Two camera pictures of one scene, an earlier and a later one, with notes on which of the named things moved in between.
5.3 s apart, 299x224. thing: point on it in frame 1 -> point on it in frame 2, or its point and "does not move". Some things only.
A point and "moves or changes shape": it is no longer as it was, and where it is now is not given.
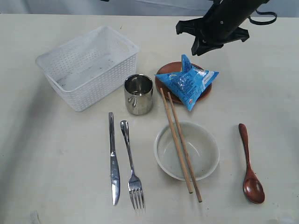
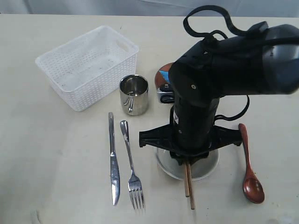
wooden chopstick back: [185, 148] -> [191, 188]
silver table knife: [115, 170] does not move
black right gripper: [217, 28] -> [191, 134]
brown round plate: [207, 87] moves or changes shape
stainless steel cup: [138, 91] moves or changes shape
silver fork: [134, 183] does not move
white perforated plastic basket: [87, 70] does not move
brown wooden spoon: [253, 186] does not move
